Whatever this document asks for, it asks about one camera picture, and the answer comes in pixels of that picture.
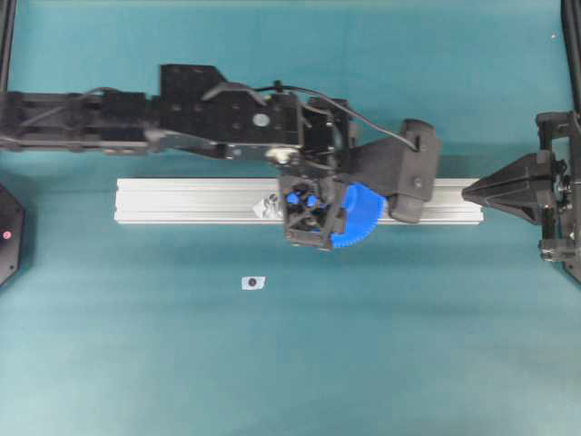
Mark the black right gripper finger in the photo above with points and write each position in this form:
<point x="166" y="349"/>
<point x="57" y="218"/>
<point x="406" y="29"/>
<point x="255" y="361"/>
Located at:
<point x="524" y="188"/>

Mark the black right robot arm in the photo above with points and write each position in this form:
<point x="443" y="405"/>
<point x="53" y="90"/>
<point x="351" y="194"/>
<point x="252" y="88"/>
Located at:
<point x="543" y="188"/>

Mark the black frame post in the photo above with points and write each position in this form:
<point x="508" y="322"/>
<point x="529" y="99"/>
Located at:
<point x="570" y="18"/>
<point x="8" y="12"/>

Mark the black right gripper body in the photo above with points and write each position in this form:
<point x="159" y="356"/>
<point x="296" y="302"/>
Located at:
<point x="559" y="133"/>

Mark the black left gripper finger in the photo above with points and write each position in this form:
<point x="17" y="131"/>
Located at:
<point x="312" y="210"/>

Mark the silver aluminium extrusion rail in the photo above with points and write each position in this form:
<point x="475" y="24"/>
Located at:
<point x="230" y="201"/>

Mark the black right frame post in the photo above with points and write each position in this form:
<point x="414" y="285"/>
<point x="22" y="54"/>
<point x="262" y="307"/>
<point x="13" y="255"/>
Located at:
<point x="570" y="18"/>

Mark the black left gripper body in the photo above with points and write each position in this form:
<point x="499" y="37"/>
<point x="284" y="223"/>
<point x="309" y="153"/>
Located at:
<point x="199" y="111"/>

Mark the large blue gear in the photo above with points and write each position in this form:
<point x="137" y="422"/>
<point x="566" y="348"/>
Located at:
<point x="364" y="208"/>

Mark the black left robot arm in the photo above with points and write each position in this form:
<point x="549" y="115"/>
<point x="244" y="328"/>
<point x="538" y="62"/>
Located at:
<point x="102" y="119"/>

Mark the clear bracket of bare shaft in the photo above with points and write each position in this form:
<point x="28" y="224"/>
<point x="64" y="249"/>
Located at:
<point x="267" y="213"/>

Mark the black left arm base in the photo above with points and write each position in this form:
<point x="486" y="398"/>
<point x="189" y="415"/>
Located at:
<point x="11" y="232"/>

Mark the black left frame post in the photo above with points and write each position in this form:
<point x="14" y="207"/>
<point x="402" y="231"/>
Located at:
<point x="8" y="12"/>

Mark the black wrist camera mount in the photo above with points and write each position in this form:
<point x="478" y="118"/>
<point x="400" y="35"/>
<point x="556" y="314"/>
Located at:
<point x="403" y="176"/>

